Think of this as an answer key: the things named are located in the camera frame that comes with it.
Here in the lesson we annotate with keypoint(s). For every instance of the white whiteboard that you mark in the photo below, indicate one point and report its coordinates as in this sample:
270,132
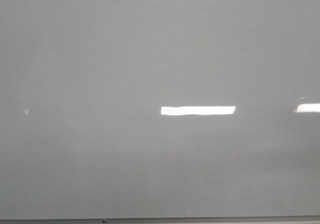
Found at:
159,108

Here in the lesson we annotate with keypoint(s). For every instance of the grey whiteboard bottom rail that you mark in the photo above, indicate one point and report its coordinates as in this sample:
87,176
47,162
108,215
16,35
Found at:
236,219

